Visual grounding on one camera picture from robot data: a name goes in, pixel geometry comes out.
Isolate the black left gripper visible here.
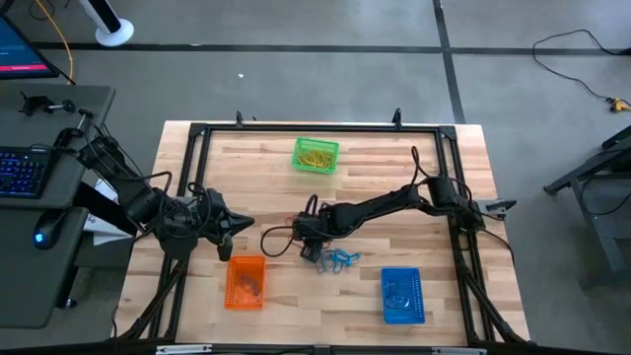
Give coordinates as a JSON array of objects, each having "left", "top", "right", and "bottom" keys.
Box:
[{"left": 202, "top": 188, "right": 256, "bottom": 244}]

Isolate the yellow rubber band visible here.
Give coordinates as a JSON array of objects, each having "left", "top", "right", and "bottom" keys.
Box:
[
  {"left": 300, "top": 152, "right": 331, "bottom": 167},
  {"left": 308, "top": 150, "right": 337, "bottom": 169},
  {"left": 298, "top": 149, "right": 326, "bottom": 168}
]

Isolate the orange plastic mesh basket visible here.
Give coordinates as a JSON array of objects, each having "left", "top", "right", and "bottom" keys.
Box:
[{"left": 224, "top": 254, "right": 266, "bottom": 311}]

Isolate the green plastic mesh basket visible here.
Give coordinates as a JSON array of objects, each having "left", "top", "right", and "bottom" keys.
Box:
[{"left": 291, "top": 136, "right": 341, "bottom": 176}]

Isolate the white paper sheet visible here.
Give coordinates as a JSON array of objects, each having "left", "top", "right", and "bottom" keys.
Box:
[{"left": 82, "top": 177, "right": 135, "bottom": 248}]

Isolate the blue plastic mesh basket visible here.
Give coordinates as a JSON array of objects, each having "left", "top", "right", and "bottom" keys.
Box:
[{"left": 380, "top": 267, "right": 426, "bottom": 325}]

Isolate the black computer mouse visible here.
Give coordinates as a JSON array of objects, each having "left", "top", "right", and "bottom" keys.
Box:
[{"left": 32, "top": 209, "right": 64, "bottom": 250}]

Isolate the grey desk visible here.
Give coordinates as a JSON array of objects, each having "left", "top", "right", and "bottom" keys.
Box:
[{"left": 0, "top": 82, "right": 117, "bottom": 330}]

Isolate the black backlit keyboard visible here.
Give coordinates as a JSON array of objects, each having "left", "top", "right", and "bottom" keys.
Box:
[{"left": 0, "top": 146, "right": 54, "bottom": 199}]

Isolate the white stand base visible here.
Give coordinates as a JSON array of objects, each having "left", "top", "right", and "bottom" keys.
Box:
[{"left": 77, "top": 0, "right": 136, "bottom": 48}]

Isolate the black desk clamp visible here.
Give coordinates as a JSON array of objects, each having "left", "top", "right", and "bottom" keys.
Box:
[{"left": 19, "top": 92, "right": 78, "bottom": 117}]

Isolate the desk monitor with pink bar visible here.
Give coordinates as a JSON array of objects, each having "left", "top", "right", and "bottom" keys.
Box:
[{"left": 0, "top": 13, "right": 61, "bottom": 81}]

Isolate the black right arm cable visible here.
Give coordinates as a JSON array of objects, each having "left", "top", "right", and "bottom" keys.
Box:
[{"left": 259, "top": 224, "right": 300, "bottom": 258}]

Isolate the black aluminium table frame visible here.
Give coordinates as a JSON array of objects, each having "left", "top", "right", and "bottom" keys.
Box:
[{"left": 113, "top": 108, "right": 531, "bottom": 346}]

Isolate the silver aluminium bracket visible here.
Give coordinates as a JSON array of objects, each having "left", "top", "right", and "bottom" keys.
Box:
[
  {"left": 155, "top": 343, "right": 214, "bottom": 355},
  {"left": 432, "top": 346, "right": 488, "bottom": 355}
]

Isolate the black grey clamp bracket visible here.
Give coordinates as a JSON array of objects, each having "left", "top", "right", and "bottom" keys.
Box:
[{"left": 475, "top": 197, "right": 519, "bottom": 219}]

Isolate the yellow cable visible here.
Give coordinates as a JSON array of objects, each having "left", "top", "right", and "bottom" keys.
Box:
[{"left": 33, "top": 0, "right": 76, "bottom": 86}]

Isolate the black floor cable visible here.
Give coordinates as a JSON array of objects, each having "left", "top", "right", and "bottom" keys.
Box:
[{"left": 530, "top": 28, "right": 631, "bottom": 103}]

